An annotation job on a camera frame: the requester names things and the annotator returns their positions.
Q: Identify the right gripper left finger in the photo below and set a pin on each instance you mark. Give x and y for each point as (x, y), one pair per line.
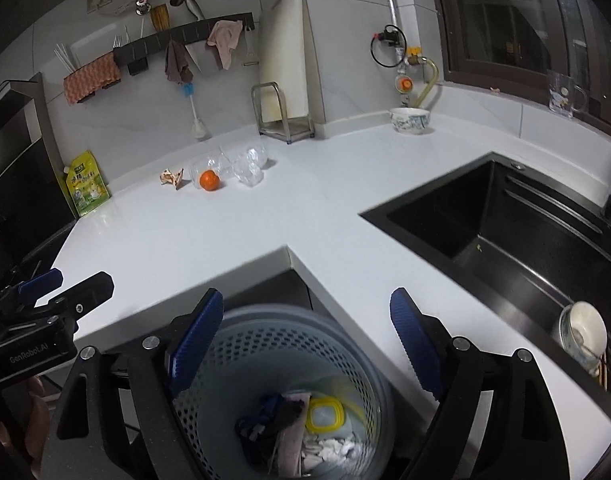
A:
(161, 366)

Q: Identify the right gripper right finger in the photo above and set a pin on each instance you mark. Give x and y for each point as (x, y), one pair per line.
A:
(449, 368)

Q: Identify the black sock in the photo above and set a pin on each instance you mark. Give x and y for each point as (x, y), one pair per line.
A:
(259, 431)

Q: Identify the yellow plastic lid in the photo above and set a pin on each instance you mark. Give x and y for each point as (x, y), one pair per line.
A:
(325, 414)

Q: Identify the orange peel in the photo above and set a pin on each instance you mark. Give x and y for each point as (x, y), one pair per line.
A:
(209, 180)

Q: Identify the clear plastic bag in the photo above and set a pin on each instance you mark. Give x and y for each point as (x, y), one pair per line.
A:
(249, 164)

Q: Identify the pink cardboard box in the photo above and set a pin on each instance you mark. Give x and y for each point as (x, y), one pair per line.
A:
(290, 443)

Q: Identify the grey perforated trash bin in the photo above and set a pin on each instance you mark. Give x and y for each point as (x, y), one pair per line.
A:
(275, 348)

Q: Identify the black kitchen sink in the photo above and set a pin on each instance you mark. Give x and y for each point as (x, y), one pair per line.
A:
(522, 243)

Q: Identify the person left hand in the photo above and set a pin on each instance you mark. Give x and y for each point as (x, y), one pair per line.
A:
(24, 426)

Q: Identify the white bowl in sink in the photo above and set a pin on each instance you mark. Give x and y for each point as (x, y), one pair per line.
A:
(581, 332)

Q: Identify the black oven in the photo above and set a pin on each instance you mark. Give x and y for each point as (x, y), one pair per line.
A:
(36, 212)

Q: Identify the yellow green refill pouch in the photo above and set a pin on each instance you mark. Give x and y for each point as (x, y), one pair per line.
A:
(85, 184)

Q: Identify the red white candy wrapper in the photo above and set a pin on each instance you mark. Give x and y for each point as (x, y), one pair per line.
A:
(174, 178)

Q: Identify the clear plastic cup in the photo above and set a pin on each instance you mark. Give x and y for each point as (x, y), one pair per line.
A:
(216, 161)

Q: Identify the blue white bottle brush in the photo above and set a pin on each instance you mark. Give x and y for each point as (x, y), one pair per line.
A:
(199, 128)

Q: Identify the patterned ceramic bowl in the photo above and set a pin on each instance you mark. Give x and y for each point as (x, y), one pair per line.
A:
(409, 120)

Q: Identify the orange patterned dish cloth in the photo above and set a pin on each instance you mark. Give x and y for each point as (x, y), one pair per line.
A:
(98, 74)

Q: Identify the steel cutting board rack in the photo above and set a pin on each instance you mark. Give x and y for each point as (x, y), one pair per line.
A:
(285, 129)

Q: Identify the clear glass mug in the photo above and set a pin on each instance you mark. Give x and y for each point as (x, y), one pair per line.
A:
(565, 97)

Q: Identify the brown hanging rag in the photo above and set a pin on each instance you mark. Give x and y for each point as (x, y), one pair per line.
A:
(177, 67)

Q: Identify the pink hanging rag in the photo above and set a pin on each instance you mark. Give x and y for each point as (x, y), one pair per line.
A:
(225, 36)

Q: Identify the white cutting board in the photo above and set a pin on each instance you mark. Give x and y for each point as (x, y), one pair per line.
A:
(287, 58)

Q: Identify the black wall rail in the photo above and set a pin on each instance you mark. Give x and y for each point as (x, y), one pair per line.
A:
(188, 33)

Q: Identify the gas valve with hose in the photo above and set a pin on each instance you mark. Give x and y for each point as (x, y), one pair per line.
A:
(406, 56)

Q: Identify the dark window frame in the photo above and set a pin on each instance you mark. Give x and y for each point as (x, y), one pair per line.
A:
(512, 46)

